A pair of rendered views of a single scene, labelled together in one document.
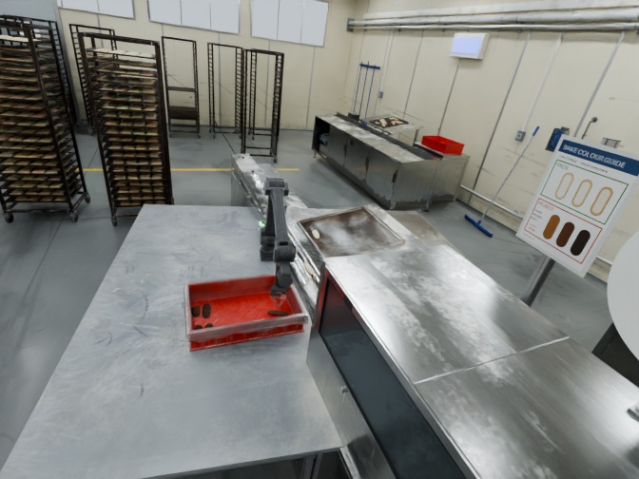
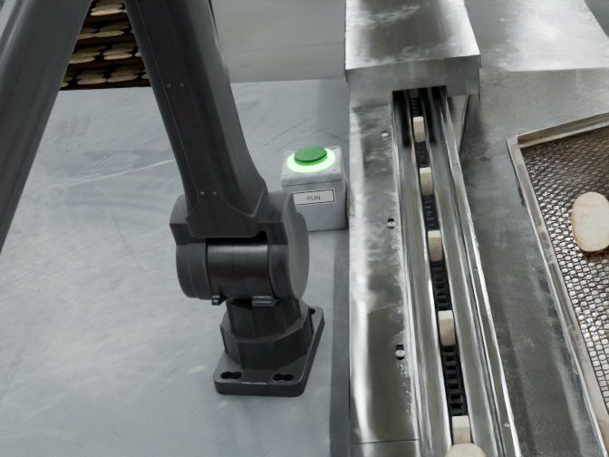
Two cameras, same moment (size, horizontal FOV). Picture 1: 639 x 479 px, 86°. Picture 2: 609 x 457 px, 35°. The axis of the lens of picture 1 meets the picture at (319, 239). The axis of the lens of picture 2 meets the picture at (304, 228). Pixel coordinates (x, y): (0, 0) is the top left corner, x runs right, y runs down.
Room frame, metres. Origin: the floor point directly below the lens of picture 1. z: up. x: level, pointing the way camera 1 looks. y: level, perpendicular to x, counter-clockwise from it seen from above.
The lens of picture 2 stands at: (1.07, -0.17, 1.40)
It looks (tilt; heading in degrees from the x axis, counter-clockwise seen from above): 31 degrees down; 33
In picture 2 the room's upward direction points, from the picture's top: 9 degrees counter-clockwise
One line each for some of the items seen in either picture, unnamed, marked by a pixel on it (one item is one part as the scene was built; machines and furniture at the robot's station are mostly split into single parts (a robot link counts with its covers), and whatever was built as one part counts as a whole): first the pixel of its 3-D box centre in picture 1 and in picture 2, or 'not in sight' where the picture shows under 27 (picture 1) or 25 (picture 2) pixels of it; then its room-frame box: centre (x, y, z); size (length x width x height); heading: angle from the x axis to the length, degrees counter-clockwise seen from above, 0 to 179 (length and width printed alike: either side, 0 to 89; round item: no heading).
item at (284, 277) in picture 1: (285, 266); not in sight; (1.14, 0.12, 1.11); 0.11 x 0.09 x 0.12; 17
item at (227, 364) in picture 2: (267, 249); (265, 321); (1.67, 0.28, 0.86); 0.12 x 0.09 x 0.08; 17
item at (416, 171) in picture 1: (377, 152); not in sight; (5.89, -0.77, 0.51); 3.00 x 1.26 x 1.03; 26
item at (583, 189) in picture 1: (571, 204); not in sight; (1.27, -0.93, 1.50); 0.33 x 0.01 x 0.45; 21
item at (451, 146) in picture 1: (441, 143); not in sight; (5.17, -1.58, 0.93); 0.51 x 0.36 x 0.13; 30
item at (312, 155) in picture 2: not in sight; (311, 159); (1.92, 0.36, 0.90); 0.04 x 0.04 x 0.02
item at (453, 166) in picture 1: (432, 177); not in sight; (5.17, -1.58, 0.44); 0.70 x 0.55 x 0.87; 26
